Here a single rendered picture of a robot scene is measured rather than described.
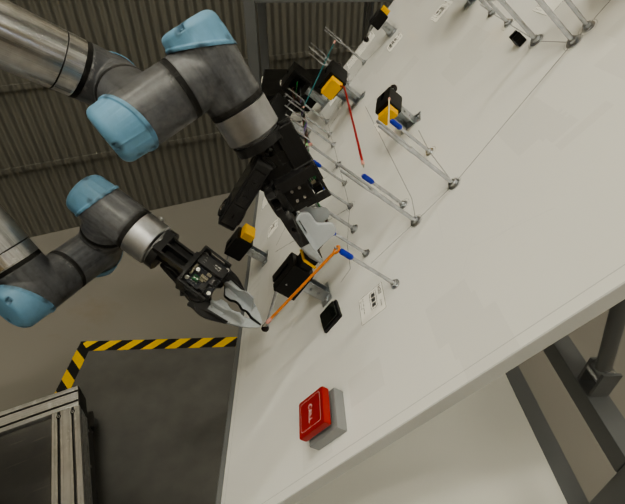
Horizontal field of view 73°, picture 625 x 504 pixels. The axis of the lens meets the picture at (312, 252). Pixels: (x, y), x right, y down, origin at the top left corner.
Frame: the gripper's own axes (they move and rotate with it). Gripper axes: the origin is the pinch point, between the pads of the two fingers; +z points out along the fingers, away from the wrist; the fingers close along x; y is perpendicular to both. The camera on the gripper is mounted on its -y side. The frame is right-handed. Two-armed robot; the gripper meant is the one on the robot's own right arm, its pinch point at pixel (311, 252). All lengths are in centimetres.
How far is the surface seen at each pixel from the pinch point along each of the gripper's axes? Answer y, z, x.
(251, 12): 10, -31, 91
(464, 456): 5, 48, -12
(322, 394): -5.3, 6.5, -21.3
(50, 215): -164, 7, 210
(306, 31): 36, -2, 254
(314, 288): -2.8, 5.7, -1.1
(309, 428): -8.2, 7.8, -24.0
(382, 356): 3.6, 6.0, -20.4
